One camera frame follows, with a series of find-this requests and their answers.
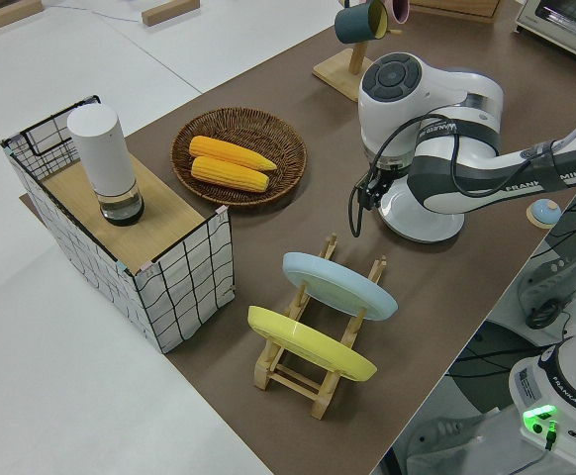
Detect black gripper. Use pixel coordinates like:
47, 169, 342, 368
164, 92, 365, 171
358, 166, 394, 210

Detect light blue plate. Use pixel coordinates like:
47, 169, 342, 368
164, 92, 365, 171
281, 250, 399, 323

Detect yellow plate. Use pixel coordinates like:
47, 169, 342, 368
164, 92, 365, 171
246, 305, 379, 382

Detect low wooden plate rack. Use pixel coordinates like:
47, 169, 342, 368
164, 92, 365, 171
252, 233, 388, 422

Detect brown table mat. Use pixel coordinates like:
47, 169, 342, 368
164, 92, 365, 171
19, 0, 576, 475

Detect round wicker basket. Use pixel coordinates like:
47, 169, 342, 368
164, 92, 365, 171
170, 107, 309, 208

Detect wooden mug tree stand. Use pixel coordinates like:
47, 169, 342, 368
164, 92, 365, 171
312, 0, 404, 103

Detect yellow corn cob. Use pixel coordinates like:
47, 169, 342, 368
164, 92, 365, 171
190, 155, 271, 193
188, 136, 278, 172

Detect teal mug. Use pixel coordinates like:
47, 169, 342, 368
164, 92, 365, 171
335, 0, 389, 45

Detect blue service bell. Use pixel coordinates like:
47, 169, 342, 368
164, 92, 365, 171
525, 196, 561, 230

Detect pink mug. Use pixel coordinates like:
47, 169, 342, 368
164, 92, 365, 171
385, 0, 412, 26

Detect light wooden board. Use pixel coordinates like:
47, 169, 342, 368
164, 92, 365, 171
40, 156, 208, 273

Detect wooden drawer box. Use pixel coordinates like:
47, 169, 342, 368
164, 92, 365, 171
409, 0, 501, 24

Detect white toaster oven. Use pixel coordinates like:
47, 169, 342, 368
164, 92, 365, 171
513, 0, 576, 66

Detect white cylinder with glass base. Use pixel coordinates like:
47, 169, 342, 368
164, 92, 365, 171
66, 103, 146, 228

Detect light wooden block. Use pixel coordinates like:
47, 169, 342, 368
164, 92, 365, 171
142, 0, 201, 27
0, 0, 42, 35

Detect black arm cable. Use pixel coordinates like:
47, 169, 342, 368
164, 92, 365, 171
348, 106, 576, 239

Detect black branded velcro strap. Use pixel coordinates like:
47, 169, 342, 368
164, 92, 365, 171
414, 114, 503, 149

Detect white pedestal housing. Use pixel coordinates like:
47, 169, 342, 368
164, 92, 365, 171
401, 413, 522, 475
518, 241, 576, 333

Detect black coiled cable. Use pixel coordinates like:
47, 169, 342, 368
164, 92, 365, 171
525, 296, 566, 331

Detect wire basket with white liner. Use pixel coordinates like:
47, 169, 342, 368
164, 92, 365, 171
0, 93, 235, 355

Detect black base plug cable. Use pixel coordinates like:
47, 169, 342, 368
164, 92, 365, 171
539, 420, 561, 452

